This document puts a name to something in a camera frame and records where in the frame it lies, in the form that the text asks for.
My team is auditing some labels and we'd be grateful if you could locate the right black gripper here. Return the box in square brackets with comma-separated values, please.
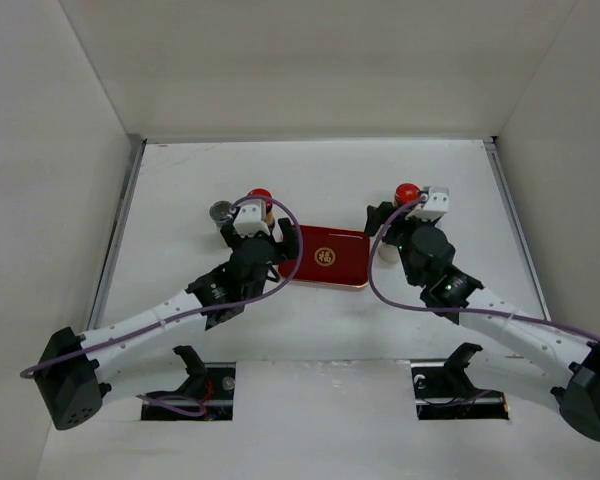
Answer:
[365, 202, 438, 286]

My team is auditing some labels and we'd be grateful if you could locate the black cap white bottle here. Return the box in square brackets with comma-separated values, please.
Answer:
[378, 242, 400, 264]

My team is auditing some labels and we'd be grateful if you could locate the red lid chili sauce jar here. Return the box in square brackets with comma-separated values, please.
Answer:
[247, 188, 276, 233]

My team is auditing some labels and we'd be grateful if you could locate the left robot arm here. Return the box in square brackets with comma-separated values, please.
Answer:
[21, 218, 304, 431]

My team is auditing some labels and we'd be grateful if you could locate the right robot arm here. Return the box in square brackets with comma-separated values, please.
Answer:
[364, 196, 600, 442]

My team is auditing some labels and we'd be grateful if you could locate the clear lid white shaker bottle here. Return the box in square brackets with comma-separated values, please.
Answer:
[209, 200, 235, 232]

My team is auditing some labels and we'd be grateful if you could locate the red tray with gold emblem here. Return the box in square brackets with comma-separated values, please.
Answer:
[293, 225, 370, 288]

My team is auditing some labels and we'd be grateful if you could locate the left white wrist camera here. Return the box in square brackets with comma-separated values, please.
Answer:
[233, 199, 270, 238]

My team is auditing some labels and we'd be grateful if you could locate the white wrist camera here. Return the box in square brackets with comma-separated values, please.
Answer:
[409, 186, 450, 222]
[233, 199, 270, 238]

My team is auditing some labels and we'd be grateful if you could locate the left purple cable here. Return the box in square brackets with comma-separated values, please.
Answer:
[19, 195, 304, 379]

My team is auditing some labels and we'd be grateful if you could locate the purple cable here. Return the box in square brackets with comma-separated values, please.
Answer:
[367, 194, 600, 351]
[19, 195, 304, 379]

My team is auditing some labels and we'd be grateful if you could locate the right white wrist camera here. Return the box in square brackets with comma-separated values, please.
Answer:
[409, 186, 450, 222]

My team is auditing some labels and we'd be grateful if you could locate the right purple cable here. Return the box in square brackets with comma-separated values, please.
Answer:
[367, 194, 600, 351]

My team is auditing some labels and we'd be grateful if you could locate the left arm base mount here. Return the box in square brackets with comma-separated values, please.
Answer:
[140, 346, 237, 422]

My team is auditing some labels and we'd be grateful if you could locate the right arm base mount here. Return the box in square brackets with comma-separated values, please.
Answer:
[410, 343, 509, 421]

